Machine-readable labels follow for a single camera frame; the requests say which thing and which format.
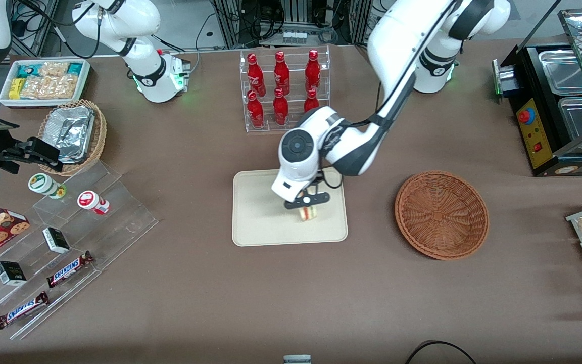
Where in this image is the small clear cracker bag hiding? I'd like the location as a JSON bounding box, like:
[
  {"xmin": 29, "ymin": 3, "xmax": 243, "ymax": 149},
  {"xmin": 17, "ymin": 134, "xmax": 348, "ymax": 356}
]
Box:
[{"xmin": 38, "ymin": 62, "xmax": 69, "ymax": 76}]

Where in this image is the aluminium foil tray stack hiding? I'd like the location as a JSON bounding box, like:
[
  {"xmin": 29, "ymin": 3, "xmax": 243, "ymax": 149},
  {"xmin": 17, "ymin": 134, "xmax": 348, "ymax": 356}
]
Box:
[{"xmin": 46, "ymin": 106, "xmax": 94, "ymax": 163}]

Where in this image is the Snickers bar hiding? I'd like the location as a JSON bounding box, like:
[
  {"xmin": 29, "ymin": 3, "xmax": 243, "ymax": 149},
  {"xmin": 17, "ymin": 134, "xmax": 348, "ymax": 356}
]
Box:
[
  {"xmin": 46, "ymin": 251, "xmax": 94, "ymax": 289},
  {"xmin": 0, "ymin": 291, "xmax": 49, "ymax": 330}
]

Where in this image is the green lid yogurt cup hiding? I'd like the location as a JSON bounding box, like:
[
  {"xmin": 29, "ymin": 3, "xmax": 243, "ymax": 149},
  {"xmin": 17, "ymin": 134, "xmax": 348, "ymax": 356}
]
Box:
[{"xmin": 28, "ymin": 173, "xmax": 67, "ymax": 199}]

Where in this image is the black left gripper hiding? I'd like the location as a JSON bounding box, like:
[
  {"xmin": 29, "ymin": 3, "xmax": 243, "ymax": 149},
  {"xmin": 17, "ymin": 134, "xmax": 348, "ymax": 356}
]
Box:
[{"xmin": 295, "ymin": 173, "xmax": 326, "ymax": 218}]

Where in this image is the small black box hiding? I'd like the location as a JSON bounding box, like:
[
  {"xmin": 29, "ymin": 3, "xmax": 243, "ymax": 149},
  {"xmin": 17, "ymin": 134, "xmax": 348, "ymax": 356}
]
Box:
[
  {"xmin": 0, "ymin": 261, "xmax": 27, "ymax": 286},
  {"xmin": 42, "ymin": 227, "xmax": 71, "ymax": 254}
]

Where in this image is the clear acrylic bottle rack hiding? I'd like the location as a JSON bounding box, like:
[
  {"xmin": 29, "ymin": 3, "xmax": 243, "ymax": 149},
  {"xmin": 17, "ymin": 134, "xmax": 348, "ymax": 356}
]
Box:
[{"xmin": 239, "ymin": 45, "xmax": 331, "ymax": 133}]

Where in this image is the large clear cracker bag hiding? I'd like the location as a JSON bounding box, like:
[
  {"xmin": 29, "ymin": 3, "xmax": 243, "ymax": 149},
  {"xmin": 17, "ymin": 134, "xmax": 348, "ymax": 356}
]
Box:
[{"xmin": 21, "ymin": 75, "xmax": 78, "ymax": 99}]

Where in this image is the white snack bin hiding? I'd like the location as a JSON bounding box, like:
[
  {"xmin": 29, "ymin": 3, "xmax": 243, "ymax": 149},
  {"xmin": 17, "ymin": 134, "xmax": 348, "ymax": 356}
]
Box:
[{"xmin": 0, "ymin": 59, "xmax": 91, "ymax": 108}]

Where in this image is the light wicker basket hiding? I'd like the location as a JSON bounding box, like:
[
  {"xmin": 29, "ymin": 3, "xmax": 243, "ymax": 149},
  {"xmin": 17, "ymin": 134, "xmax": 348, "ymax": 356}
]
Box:
[{"xmin": 37, "ymin": 99, "xmax": 107, "ymax": 176}]

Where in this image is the aluminium equipment rack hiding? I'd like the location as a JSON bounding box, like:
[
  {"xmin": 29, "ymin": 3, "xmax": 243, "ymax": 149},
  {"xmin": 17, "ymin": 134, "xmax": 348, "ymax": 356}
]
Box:
[{"xmin": 209, "ymin": 0, "xmax": 375, "ymax": 49}]

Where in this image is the red lid yogurt cup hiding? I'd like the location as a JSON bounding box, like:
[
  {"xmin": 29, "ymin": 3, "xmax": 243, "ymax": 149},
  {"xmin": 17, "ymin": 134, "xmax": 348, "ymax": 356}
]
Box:
[{"xmin": 77, "ymin": 190, "xmax": 111, "ymax": 215}]

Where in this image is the aluminium frame post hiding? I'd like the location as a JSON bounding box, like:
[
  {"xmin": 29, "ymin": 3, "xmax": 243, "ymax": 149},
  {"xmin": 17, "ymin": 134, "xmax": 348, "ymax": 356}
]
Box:
[{"xmin": 11, "ymin": 0, "xmax": 62, "ymax": 57}]

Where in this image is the clear acrylic stepped shelf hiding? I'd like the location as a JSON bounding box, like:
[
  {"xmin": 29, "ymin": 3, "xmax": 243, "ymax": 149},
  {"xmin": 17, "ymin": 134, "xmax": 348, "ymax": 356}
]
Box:
[{"xmin": 0, "ymin": 161, "xmax": 159, "ymax": 340}]

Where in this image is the brown round wicker basket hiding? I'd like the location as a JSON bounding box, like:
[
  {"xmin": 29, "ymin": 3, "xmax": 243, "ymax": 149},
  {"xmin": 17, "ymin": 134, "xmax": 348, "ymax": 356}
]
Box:
[{"xmin": 395, "ymin": 170, "xmax": 490, "ymax": 261}]

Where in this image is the thick black cable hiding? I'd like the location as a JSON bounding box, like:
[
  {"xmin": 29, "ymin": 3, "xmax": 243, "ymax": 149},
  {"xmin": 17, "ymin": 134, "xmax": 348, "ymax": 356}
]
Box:
[{"xmin": 405, "ymin": 340, "xmax": 478, "ymax": 364}]

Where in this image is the black food warmer cabinet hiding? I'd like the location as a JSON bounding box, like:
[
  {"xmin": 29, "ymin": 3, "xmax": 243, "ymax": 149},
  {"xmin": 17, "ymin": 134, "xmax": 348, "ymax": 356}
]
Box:
[{"xmin": 492, "ymin": 8, "xmax": 582, "ymax": 177}]

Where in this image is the beige plastic tray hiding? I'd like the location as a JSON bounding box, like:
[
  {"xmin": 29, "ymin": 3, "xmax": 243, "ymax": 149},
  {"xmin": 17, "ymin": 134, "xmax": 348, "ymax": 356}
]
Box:
[{"xmin": 232, "ymin": 166, "xmax": 349, "ymax": 247}]

